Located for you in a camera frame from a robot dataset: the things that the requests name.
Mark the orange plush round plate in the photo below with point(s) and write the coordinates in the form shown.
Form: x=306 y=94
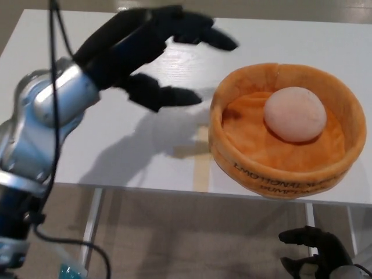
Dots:
x=250 y=148

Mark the grey metal beam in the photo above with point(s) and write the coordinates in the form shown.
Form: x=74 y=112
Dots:
x=62 y=254

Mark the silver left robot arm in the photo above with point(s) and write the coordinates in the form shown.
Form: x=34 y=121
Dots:
x=32 y=122

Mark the white table leg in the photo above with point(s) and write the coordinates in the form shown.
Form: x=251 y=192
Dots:
x=92 y=221
x=352 y=226
x=310 y=216

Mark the beige masking tape cross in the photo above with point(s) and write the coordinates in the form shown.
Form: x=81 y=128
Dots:
x=202 y=171

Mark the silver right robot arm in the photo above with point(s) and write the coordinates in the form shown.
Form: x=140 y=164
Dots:
x=348 y=273

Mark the teal plastic piece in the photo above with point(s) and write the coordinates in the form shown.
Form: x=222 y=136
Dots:
x=71 y=271

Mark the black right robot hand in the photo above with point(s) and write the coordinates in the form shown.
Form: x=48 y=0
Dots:
x=331 y=247

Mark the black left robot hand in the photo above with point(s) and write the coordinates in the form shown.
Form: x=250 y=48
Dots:
x=128 y=49

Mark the pink round plush toy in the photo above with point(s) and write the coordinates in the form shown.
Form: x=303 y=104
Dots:
x=293 y=114

